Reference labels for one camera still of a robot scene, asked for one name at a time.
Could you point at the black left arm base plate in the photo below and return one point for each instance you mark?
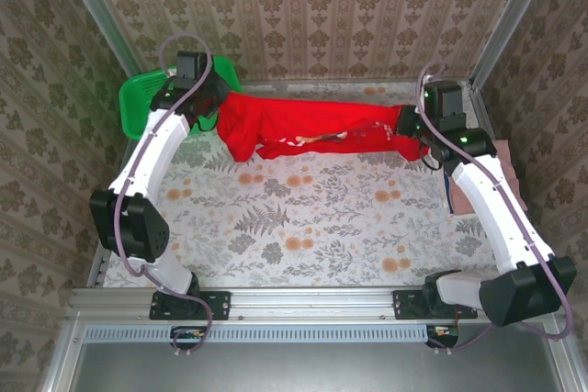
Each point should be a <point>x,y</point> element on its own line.
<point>218,305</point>

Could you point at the black wiring connector box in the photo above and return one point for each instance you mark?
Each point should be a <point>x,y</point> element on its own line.
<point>443,334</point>

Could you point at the green plastic basket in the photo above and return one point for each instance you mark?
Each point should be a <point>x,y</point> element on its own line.
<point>135,98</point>

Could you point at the grey metal panel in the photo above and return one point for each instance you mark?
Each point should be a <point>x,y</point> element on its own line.
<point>298,369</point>

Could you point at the floral table cloth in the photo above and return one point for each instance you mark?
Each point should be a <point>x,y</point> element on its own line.
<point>298,227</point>

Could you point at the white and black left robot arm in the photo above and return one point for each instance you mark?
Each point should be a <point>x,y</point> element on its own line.
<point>161,144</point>

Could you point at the pink folded t-shirt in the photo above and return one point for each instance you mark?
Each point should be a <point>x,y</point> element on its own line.
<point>512,167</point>

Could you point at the red t-shirt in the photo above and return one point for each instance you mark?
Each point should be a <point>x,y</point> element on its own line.
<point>298,121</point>

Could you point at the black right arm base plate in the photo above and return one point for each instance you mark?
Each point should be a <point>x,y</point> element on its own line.
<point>406,305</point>

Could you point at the blue folded t-shirt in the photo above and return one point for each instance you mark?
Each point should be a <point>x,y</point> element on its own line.
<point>449,194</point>

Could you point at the aluminium frame post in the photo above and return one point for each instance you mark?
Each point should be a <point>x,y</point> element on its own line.
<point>98,11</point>
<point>512,15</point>

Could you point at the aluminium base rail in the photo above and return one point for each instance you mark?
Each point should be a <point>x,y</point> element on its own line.
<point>312,302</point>

